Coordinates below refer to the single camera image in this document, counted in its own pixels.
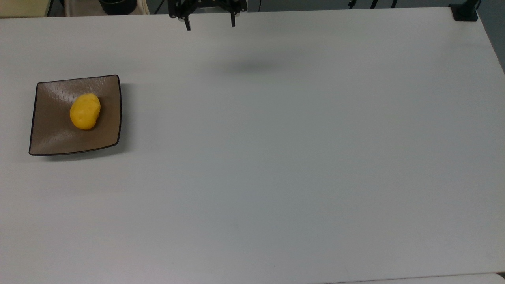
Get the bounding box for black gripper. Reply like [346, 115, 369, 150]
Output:
[167, 0, 249, 32]

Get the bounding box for yellow potato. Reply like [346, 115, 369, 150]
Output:
[69, 93, 101, 131]

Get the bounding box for brown square ceramic plate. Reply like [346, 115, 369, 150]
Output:
[28, 74, 122, 156]

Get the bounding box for black round pot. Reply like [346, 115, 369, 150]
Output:
[98, 0, 137, 16]

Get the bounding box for black stand legs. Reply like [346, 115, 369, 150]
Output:
[347, 0, 399, 9]

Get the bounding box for yellowish wooden table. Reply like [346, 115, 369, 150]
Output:
[0, 0, 53, 18]

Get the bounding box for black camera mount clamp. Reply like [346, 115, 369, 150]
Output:
[449, 0, 481, 22]

